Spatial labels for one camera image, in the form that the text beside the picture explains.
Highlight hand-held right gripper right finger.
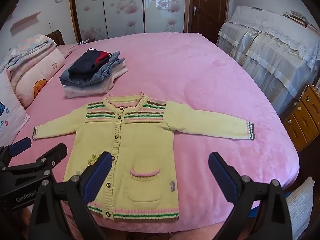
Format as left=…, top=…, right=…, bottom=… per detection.
left=208, top=151, right=293, bottom=240

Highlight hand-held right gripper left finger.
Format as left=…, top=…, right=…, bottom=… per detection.
left=29, top=151, right=113, bottom=240

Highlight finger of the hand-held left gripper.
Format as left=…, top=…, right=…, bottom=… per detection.
left=0, top=137, right=32, bottom=167
left=0, top=143, right=68, bottom=179

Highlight yellow striped knit cardigan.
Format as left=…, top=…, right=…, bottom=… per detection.
left=32, top=92, right=255, bottom=222

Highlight white cartoon print pillow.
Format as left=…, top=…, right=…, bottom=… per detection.
left=0, top=70, right=30, bottom=148

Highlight white woven cloth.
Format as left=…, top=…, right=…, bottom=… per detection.
left=285, top=177, right=315, bottom=233

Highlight folded blue denim jeans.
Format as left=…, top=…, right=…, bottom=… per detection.
left=59, top=51, right=125, bottom=87

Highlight folded navy garment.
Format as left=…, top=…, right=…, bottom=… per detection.
left=68, top=50, right=112, bottom=79

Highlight wooden drawer cabinet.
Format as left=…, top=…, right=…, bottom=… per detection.
left=284, top=85, right=320, bottom=153

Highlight pink bed blanket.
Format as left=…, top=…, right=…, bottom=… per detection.
left=0, top=32, right=300, bottom=240

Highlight dark wooden headboard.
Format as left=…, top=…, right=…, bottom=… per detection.
left=46, top=30, right=65, bottom=47

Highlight floral sliding door wardrobe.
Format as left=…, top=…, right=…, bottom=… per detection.
left=69, top=0, right=187, bottom=43

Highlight brown wooden door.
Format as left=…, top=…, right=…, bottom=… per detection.
left=187, top=0, right=229, bottom=44

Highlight pink wall shelf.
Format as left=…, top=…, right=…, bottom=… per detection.
left=10, top=11, right=41, bottom=33

